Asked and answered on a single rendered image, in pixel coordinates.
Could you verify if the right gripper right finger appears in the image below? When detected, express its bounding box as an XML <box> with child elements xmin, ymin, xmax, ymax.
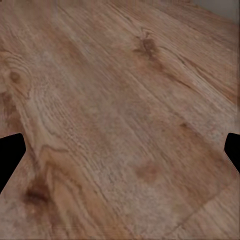
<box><xmin>224</xmin><ymin>133</ymin><xmax>240</xmax><ymax>172</ymax></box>

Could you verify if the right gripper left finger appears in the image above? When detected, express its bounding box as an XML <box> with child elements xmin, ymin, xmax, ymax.
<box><xmin>0</xmin><ymin>133</ymin><xmax>26</xmax><ymax>193</ymax></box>

